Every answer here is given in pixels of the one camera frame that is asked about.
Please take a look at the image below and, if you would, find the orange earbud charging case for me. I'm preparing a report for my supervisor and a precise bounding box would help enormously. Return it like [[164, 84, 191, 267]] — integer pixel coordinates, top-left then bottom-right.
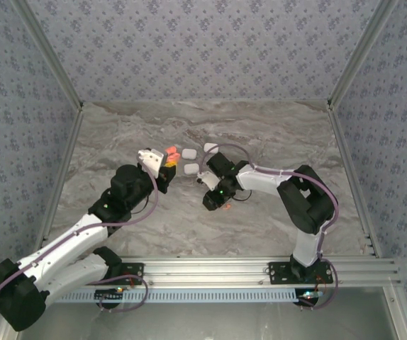
[[165, 144, 180, 163]]

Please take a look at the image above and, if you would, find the black controller board with LED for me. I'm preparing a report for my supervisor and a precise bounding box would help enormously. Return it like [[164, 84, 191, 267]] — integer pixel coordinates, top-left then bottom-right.
[[296, 289, 325, 307], [94, 287, 125, 308]]

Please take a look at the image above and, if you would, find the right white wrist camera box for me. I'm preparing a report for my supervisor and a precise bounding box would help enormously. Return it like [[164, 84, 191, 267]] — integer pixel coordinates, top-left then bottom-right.
[[196, 171, 220, 189]]

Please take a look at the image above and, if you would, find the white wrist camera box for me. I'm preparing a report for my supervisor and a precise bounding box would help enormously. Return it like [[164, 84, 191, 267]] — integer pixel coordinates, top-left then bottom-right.
[[196, 171, 220, 189], [137, 148, 165, 175]]

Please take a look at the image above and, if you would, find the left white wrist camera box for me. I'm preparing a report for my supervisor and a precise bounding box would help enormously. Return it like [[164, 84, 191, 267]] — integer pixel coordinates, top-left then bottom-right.
[[137, 148, 165, 175]]

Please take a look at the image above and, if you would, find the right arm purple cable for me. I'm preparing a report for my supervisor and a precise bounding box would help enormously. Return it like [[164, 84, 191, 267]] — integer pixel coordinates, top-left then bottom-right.
[[199, 143, 341, 312]]

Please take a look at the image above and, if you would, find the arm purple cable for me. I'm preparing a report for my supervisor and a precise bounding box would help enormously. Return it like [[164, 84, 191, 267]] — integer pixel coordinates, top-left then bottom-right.
[[0, 161, 160, 315], [199, 143, 341, 312]]

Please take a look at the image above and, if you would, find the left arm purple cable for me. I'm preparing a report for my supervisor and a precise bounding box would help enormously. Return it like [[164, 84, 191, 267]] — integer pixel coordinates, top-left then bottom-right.
[[0, 161, 160, 315]]

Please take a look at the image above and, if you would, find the aluminium table side rail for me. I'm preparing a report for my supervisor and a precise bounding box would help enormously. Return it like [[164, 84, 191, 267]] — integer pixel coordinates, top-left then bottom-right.
[[31, 104, 86, 261], [325, 102, 382, 259]]

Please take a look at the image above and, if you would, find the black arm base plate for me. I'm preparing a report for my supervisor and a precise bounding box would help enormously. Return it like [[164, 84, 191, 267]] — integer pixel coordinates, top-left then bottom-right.
[[267, 261, 333, 285], [118, 261, 145, 285]]

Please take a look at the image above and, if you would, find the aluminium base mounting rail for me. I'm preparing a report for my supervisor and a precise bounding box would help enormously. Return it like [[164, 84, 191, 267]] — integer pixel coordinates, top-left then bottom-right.
[[17, 256, 402, 288]]

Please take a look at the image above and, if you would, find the white slotted cable duct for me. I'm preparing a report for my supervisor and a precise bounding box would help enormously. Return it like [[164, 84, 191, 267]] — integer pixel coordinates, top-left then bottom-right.
[[52, 288, 299, 305]]

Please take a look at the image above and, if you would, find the aluminium frame post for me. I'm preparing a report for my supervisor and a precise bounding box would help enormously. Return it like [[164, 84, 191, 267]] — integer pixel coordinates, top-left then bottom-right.
[[326, 0, 400, 109], [13, 0, 84, 110]]

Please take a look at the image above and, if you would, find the aluminium lower frame rail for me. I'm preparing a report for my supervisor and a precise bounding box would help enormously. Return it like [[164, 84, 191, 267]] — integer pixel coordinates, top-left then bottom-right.
[[382, 285, 407, 340]]

